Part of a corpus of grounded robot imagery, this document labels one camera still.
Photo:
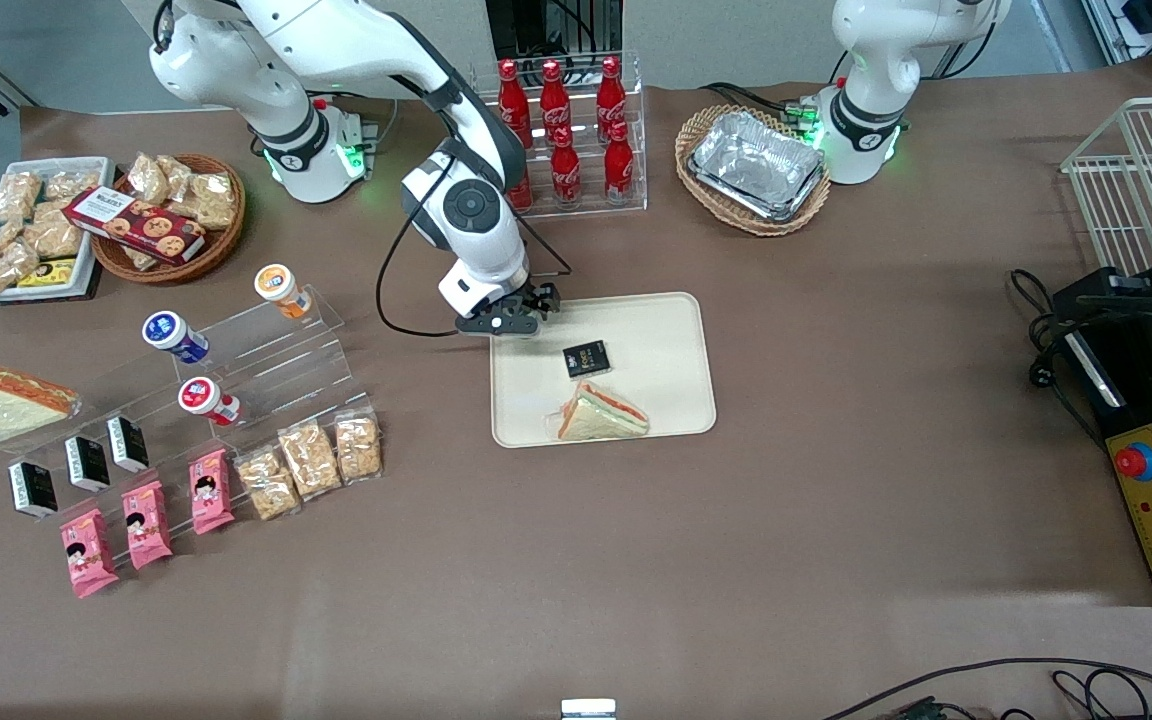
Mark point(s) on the black desk device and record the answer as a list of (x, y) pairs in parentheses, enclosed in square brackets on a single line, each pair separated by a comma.
[(1151, 290)]

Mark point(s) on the black equipment frame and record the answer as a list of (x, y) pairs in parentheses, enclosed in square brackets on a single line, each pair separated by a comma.
[(526, 25)]

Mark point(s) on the red gum bottle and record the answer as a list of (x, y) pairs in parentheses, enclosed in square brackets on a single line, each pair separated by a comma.
[(204, 399)]

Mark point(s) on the red cola bottle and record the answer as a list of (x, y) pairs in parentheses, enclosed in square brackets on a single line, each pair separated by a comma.
[(554, 95), (525, 197), (565, 175), (611, 90), (513, 95), (619, 168)]

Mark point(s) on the blue gum bottle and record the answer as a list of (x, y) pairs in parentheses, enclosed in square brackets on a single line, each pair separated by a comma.
[(171, 335)]

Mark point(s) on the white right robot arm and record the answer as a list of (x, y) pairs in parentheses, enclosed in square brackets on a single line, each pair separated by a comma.
[(476, 240)]

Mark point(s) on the wrapped triangle sandwich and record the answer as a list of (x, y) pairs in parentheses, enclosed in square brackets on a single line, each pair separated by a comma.
[(11, 405), (601, 415)]

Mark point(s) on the clear acrylic step shelf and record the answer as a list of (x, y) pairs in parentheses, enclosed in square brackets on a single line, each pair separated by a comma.
[(168, 450), (306, 350)]

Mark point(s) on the cream plastic tray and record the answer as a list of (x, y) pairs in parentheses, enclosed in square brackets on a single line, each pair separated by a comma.
[(656, 340)]

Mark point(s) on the small black snack packet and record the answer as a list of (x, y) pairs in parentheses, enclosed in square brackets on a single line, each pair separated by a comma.
[(586, 360)]

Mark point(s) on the round wicker basket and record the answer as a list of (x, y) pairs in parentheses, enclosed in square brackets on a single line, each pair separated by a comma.
[(216, 250), (696, 205)]

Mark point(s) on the red cookie box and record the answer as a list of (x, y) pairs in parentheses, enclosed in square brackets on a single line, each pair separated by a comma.
[(136, 225)]

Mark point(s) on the white rectangular snack tray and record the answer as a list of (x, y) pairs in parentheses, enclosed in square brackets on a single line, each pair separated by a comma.
[(104, 172)]

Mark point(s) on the aluminium foil tray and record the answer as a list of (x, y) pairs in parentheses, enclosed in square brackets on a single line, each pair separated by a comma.
[(756, 165)]

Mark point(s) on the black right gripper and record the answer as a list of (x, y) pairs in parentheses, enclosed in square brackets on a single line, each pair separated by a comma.
[(539, 298)]

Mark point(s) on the black wrapped rice ball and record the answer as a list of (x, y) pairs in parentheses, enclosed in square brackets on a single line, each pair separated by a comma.
[(127, 444), (33, 489), (87, 463)]

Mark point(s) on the small white box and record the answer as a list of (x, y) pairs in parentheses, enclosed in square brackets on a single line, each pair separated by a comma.
[(588, 709)]

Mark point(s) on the yellow black snack packet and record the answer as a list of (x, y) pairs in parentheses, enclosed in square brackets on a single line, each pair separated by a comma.
[(46, 273)]

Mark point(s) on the clear acrylic bottle rack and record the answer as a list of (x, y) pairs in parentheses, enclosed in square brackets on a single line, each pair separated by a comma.
[(586, 211)]

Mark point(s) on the pink cartoon snack pack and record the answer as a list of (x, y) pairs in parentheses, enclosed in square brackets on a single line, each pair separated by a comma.
[(210, 492), (147, 525), (88, 553)]

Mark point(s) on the orange gum bottle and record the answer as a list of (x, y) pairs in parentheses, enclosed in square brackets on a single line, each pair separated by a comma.
[(279, 282)]

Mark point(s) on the red emergency stop button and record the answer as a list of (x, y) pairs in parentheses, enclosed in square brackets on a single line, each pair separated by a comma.
[(1136, 461)]

